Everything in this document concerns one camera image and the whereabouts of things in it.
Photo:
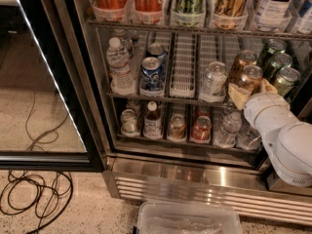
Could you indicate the open glass fridge door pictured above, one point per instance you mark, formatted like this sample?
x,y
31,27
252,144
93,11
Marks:
x,y
49,117

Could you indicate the clear plastic storage bin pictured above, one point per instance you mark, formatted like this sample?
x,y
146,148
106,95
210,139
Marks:
x,y
156,217

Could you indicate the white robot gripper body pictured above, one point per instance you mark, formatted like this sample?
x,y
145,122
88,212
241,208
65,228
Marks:
x,y
262,107

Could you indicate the clear water bottle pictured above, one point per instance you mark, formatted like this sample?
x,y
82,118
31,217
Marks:
x,y
125,39
118,59

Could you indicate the green soda can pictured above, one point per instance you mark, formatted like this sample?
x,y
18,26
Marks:
x,y
285,80
276,62
271,47

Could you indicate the rear clear water bottle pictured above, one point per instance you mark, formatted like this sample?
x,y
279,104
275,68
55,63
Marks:
x,y
125,39

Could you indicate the blue white bottle top right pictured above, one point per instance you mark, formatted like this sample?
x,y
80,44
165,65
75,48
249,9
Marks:
x,y
303,23

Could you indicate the blue soda can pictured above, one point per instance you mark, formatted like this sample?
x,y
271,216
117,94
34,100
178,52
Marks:
x,y
151,74
158,51

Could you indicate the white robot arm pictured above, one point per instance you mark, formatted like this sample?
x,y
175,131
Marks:
x,y
286,140

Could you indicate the front green soda can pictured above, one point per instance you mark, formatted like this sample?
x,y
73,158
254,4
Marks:
x,y
285,80

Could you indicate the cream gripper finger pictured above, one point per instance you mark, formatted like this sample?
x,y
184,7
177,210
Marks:
x,y
238,95
266,87

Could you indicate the shelf water bottle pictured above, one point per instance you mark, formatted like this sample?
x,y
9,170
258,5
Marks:
x,y
248,138
229,128

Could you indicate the empty white shelf tray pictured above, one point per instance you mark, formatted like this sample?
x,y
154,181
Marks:
x,y
182,83

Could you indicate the red soda can bottom shelf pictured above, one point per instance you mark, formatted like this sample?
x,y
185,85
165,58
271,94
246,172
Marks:
x,y
201,129

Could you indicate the brown drink bottle white cap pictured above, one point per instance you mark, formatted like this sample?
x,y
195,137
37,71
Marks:
x,y
152,121

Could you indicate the bottom shelf water bottle left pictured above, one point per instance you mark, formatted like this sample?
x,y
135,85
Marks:
x,y
229,128

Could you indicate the rear blue soda can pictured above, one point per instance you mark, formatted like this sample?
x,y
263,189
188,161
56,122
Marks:
x,y
158,51

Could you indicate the orange soda can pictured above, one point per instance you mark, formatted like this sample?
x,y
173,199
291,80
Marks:
x,y
245,57
249,77

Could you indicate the front clear water bottle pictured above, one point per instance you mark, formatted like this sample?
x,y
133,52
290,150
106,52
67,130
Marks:
x,y
118,59

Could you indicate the white bottle top shelf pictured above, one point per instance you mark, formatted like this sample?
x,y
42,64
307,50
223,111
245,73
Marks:
x,y
274,9

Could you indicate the rear green soda can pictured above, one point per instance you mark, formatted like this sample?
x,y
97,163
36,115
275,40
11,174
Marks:
x,y
271,47

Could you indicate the gold can bottom shelf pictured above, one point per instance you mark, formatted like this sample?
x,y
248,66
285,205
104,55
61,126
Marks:
x,y
177,126

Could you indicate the front blue soda can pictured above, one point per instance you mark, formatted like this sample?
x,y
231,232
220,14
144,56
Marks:
x,y
151,74

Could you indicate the middle green soda can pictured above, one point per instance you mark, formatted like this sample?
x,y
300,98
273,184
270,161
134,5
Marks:
x,y
276,62

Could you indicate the white soda can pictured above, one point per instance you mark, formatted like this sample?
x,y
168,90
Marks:
x,y
214,78

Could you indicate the bottom shelf water bottle right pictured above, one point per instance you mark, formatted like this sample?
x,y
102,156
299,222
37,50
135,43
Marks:
x,y
248,138

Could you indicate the pale can bottom left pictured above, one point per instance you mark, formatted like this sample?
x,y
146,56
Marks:
x,y
129,121

